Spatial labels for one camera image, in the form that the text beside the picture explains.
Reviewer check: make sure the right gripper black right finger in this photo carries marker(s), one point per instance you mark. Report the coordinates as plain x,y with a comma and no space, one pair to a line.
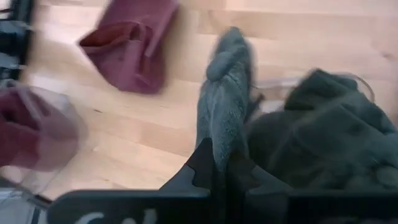
258,186

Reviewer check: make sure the clear plastic bin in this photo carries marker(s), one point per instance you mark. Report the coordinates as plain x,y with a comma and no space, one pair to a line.
73,102
270,81

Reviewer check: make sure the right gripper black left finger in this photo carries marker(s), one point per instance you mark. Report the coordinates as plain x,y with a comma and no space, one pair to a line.
192,177

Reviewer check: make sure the black aluminium frame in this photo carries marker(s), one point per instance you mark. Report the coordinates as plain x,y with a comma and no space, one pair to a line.
18,40

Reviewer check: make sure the maroon cap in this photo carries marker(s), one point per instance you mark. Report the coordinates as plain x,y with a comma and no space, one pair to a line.
34,130
130,56

